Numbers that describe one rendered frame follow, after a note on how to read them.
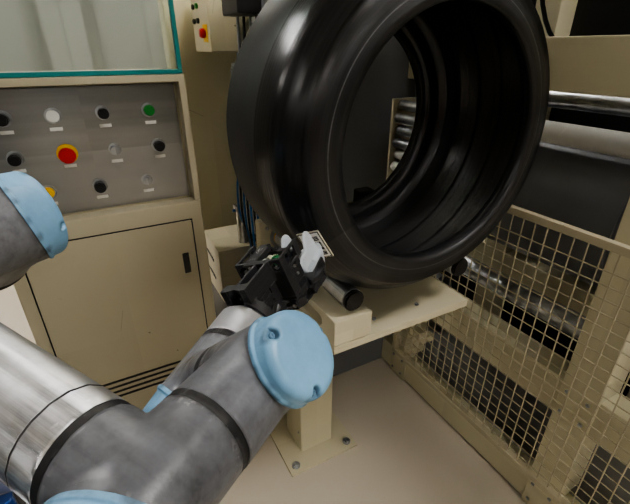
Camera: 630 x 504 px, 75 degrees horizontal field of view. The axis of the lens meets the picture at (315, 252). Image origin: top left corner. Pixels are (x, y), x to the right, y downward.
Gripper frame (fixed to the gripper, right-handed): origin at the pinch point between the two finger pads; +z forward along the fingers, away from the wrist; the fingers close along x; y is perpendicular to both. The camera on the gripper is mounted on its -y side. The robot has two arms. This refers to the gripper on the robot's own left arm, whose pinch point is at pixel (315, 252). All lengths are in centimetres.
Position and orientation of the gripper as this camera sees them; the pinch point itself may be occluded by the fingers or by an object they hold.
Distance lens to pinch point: 64.7
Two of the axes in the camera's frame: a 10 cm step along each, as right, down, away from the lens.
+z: 3.5, -5.3, 7.7
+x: -8.6, 1.3, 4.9
